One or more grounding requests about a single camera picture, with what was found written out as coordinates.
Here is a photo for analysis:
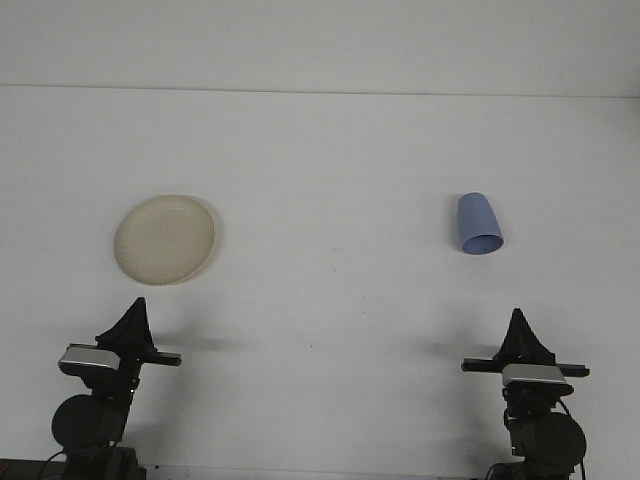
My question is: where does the pale blue cup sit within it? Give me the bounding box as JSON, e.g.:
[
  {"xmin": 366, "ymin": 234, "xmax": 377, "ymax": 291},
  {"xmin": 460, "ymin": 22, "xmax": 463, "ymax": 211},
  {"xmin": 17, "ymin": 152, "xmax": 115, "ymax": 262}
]
[{"xmin": 456, "ymin": 192, "xmax": 505, "ymax": 256}]

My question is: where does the pale round plate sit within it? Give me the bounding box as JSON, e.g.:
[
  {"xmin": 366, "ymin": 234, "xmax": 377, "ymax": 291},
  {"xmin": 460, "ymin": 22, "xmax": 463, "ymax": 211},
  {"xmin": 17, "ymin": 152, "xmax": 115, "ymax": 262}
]
[{"xmin": 113, "ymin": 193, "xmax": 224, "ymax": 287}]

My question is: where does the dark brown base board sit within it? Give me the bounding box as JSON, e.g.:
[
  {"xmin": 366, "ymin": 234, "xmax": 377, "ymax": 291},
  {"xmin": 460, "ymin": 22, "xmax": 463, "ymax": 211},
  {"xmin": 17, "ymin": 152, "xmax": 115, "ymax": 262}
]
[{"xmin": 0, "ymin": 457, "xmax": 66, "ymax": 480}]

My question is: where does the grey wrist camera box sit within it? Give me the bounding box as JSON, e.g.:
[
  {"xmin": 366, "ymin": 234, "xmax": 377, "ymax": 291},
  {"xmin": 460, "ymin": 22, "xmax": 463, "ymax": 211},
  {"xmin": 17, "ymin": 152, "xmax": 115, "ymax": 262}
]
[
  {"xmin": 57, "ymin": 343, "xmax": 123, "ymax": 374},
  {"xmin": 501, "ymin": 363, "xmax": 575, "ymax": 388}
]

